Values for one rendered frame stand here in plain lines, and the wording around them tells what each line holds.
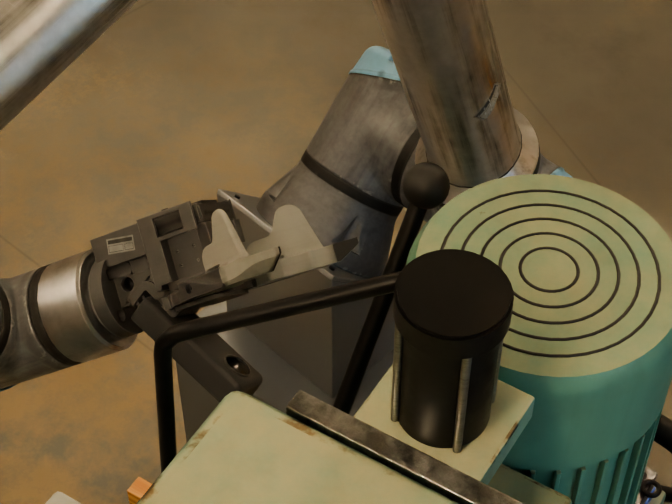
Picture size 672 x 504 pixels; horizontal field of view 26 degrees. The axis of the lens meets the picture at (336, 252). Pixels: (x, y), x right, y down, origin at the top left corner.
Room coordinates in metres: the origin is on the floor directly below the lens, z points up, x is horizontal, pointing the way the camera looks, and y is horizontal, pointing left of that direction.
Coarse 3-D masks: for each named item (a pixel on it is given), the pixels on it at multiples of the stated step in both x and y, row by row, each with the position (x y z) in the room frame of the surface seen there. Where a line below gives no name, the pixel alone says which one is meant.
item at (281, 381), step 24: (216, 312) 1.33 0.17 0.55; (240, 336) 1.28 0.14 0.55; (264, 360) 1.24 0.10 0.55; (384, 360) 1.24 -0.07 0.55; (192, 384) 1.27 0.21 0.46; (264, 384) 1.20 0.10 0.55; (288, 384) 1.20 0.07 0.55; (312, 384) 1.20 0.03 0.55; (192, 408) 1.27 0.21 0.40; (192, 432) 1.27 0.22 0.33
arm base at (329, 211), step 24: (312, 168) 1.33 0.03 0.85; (264, 192) 1.34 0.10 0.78; (288, 192) 1.31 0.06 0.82; (312, 192) 1.30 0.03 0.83; (336, 192) 1.29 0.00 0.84; (360, 192) 1.29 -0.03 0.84; (264, 216) 1.29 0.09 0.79; (312, 216) 1.27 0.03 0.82; (336, 216) 1.27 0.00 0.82; (360, 216) 1.27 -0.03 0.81; (384, 216) 1.29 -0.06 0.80; (336, 240) 1.24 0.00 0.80; (360, 240) 1.25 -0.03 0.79; (384, 240) 1.27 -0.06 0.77; (336, 264) 1.22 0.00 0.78; (360, 264) 1.23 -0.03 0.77; (384, 264) 1.26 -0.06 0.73
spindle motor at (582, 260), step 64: (512, 192) 0.65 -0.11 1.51; (576, 192) 0.65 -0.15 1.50; (512, 256) 0.59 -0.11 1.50; (576, 256) 0.59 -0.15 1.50; (640, 256) 0.59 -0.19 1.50; (512, 320) 0.54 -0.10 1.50; (576, 320) 0.54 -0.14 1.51; (640, 320) 0.54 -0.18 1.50; (512, 384) 0.50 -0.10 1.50; (576, 384) 0.50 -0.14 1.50; (640, 384) 0.51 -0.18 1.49; (512, 448) 0.50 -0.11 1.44; (576, 448) 0.50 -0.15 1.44; (640, 448) 0.52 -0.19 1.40
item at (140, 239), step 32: (160, 224) 0.80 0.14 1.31; (192, 224) 0.79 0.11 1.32; (96, 256) 0.81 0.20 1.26; (128, 256) 0.80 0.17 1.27; (160, 256) 0.78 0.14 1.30; (192, 256) 0.78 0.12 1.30; (96, 288) 0.78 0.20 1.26; (128, 288) 0.80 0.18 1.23; (160, 288) 0.76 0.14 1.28; (128, 320) 0.77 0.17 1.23
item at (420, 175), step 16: (416, 176) 0.74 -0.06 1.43; (432, 176) 0.74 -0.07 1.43; (416, 192) 0.73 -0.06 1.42; (432, 192) 0.73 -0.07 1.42; (448, 192) 0.74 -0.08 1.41; (416, 208) 0.73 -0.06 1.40; (432, 208) 0.73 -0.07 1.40; (416, 224) 0.72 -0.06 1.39; (400, 240) 0.72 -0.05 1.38; (400, 256) 0.71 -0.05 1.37; (384, 272) 0.71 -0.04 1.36; (384, 304) 0.69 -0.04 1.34; (368, 320) 0.68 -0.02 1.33; (384, 320) 0.68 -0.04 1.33; (368, 336) 0.67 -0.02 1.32; (368, 352) 0.67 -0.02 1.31; (352, 368) 0.66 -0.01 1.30; (352, 384) 0.65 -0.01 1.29; (336, 400) 0.65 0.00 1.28; (352, 400) 0.65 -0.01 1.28
